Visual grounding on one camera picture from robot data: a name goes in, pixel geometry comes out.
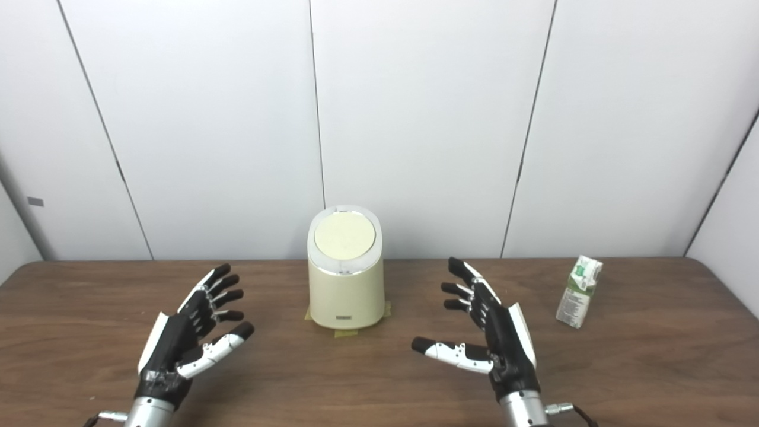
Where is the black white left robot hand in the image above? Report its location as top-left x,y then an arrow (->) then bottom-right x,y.
134,263 -> 256,411

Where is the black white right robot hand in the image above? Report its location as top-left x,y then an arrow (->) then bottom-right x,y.
412,257 -> 541,403

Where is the green white milk carton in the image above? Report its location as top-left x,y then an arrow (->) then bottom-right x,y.
556,255 -> 604,329

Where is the cream-colored round bin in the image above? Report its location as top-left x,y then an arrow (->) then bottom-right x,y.
307,205 -> 385,330

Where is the cream round bin lid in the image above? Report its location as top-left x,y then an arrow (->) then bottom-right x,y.
314,211 -> 377,260

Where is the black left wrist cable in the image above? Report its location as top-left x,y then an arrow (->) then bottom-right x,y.
83,410 -> 129,427

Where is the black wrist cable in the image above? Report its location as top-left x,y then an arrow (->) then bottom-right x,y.
546,403 -> 599,427
83,410 -> 129,427

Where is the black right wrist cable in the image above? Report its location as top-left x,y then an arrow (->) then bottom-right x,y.
546,403 -> 599,427

